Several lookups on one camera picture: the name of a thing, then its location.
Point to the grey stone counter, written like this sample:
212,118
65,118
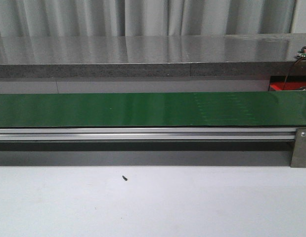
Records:
151,56

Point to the green conveyor belt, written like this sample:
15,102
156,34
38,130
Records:
284,108

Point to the small green circuit board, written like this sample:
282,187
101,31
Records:
301,53

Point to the aluminium conveyor frame rail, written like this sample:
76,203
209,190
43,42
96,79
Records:
159,133

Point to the grey curtain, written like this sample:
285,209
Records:
59,18

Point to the metal conveyor support bracket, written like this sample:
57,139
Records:
299,152

